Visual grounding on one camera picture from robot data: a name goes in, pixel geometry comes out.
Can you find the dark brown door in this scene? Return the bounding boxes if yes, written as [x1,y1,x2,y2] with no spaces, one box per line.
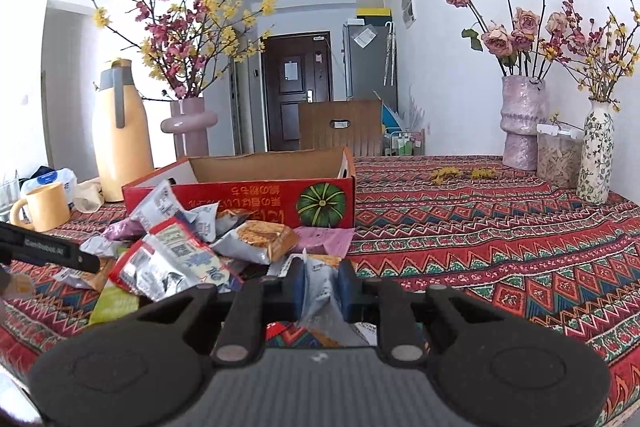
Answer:
[263,33,334,152]

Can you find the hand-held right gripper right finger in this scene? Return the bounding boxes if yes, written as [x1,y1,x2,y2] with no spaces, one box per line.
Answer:
[337,259,506,367]

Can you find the pile of snack packets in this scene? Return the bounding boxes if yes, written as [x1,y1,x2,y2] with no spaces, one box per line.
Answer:
[52,179,356,328]

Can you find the beige thermos jug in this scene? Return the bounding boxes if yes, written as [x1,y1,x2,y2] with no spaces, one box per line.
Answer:
[92,59,155,202]

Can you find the wire dish rack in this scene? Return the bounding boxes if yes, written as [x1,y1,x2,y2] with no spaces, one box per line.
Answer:
[0,172,22,214]

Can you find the white wipes pack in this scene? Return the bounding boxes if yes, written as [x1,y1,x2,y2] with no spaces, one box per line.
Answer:
[22,168,78,200]

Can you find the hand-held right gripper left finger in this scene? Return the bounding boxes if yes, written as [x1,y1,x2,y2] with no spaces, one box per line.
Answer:
[135,263,307,367]

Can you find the pink textured vase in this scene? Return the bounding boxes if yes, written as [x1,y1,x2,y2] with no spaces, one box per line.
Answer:
[501,76,549,171]

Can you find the white umbrella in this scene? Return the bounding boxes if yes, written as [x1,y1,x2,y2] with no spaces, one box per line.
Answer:
[382,21,397,88]

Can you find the pink ring vase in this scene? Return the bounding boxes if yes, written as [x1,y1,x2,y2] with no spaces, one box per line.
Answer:
[161,98,219,159]

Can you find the person's left hand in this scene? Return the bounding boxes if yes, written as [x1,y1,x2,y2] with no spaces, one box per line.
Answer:
[0,264,37,303]

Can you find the green snack packet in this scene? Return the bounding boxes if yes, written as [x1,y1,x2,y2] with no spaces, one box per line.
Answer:
[89,279,141,325]

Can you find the silver cracker packet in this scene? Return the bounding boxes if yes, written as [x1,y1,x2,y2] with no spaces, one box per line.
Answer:
[298,252,351,349]

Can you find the grey refrigerator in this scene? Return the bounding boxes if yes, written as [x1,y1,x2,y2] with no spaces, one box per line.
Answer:
[342,19,398,102]

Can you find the paper sheet on refrigerator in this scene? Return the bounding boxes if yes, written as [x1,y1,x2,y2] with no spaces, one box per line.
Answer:
[350,27,377,48]

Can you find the white floral vase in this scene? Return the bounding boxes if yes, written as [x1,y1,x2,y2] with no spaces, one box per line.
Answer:
[576,99,615,206]

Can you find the beige cloth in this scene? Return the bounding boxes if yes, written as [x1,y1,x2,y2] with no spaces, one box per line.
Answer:
[74,179,106,214]

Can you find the clear seed container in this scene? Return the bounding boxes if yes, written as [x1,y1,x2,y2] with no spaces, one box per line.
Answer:
[536,123,584,189]

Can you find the white pampas grass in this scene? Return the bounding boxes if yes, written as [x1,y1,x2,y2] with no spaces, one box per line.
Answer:
[400,89,427,132]

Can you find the wooden chair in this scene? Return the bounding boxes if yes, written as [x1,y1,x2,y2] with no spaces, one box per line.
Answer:
[298,100,383,156]

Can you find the red cardboard box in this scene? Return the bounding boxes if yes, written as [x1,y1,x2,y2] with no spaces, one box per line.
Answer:
[121,146,357,230]

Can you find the yellow and red berry branches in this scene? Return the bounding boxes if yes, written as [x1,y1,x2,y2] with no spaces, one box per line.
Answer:
[542,0,640,112]

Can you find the blue board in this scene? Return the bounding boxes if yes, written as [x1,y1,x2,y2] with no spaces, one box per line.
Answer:
[379,99,403,132]

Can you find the small storage cart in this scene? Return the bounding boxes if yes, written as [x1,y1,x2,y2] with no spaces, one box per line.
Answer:
[382,129,426,156]

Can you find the metal framed sliding door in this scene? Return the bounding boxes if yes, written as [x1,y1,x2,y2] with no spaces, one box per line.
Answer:
[229,57,257,155]

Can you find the yellow mug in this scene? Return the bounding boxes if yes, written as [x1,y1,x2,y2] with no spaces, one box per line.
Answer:
[9,182,72,233]

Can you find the pink cake packet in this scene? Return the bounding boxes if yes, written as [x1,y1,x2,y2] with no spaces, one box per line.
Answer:
[294,227,355,259]

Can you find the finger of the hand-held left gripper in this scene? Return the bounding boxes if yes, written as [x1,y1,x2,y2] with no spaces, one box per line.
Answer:
[0,221,101,274]

